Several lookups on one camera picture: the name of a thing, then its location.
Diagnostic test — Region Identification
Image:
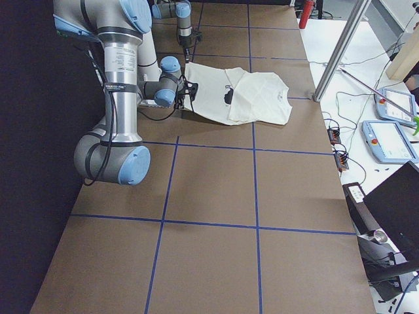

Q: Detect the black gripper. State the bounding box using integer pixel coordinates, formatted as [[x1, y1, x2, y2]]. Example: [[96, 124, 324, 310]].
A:
[[178, 34, 194, 64], [175, 81, 198, 109]]

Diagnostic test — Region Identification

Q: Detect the cream long sleeve shirt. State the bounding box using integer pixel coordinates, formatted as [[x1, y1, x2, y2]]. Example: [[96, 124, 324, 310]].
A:
[[185, 63, 292, 126]]

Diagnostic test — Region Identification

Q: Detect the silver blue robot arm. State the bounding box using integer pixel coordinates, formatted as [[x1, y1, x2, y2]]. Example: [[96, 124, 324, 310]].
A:
[[151, 1, 194, 63], [53, 1, 201, 186]]

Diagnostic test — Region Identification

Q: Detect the red fire extinguisher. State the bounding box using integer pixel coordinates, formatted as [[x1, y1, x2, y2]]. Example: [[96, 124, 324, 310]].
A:
[[299, 0, 314, 29]]

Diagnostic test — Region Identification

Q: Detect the upper orange black connector box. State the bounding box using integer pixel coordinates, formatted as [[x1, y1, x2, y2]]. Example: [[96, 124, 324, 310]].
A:
[[327, 128, 341, 145]]

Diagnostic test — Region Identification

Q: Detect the orange black connector box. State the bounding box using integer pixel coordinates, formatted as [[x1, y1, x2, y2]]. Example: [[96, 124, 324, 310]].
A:
[[334, 152, 349, 173], [327, 128, 341, 145]]

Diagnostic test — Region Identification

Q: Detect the lower orange black connector box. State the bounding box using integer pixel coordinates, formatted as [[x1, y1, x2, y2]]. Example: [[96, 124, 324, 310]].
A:
[[334, 152, 349, 173]]

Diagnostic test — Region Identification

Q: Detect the far teach pendant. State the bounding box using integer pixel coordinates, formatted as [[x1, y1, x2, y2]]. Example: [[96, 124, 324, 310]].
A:
[[374, 87, 419, 128]]

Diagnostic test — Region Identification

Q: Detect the teach pendant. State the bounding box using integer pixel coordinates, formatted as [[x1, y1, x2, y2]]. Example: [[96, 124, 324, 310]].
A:
[[361, 120, 418, 164], [374, 87, 419, 128]]

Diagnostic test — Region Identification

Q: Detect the near teach pendant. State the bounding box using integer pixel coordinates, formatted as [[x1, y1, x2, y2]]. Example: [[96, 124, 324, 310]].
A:
[[361, 120, 418, 164]]

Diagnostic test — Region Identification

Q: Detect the black box with white label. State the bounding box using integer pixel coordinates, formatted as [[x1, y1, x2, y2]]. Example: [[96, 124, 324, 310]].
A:
[[342, 183, 380, 234]]

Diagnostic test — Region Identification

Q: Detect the wooden board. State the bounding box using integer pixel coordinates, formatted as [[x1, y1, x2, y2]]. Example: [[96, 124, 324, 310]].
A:
[[386, 23, 418, 80]]

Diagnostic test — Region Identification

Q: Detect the green tipped grabber stick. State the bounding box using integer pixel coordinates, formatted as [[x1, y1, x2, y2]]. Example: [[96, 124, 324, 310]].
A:
[[339, 67, 418, 136]]

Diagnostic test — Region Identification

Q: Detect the black monitor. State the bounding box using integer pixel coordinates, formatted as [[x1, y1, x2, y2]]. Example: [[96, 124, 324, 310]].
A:
[[363, 161, 419, 260]]

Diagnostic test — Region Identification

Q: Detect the black monitor stand base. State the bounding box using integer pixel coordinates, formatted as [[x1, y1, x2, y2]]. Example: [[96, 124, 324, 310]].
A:
[[357, 237, 418, 301]]

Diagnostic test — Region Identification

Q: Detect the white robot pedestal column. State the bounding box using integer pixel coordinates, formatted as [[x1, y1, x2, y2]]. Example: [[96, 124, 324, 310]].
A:
[[137, 31, 161, 81]]

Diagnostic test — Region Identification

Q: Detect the aluminium frame post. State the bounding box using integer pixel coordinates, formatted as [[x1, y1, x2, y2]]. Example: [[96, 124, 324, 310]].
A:
[[312, 0, 371, 102]]

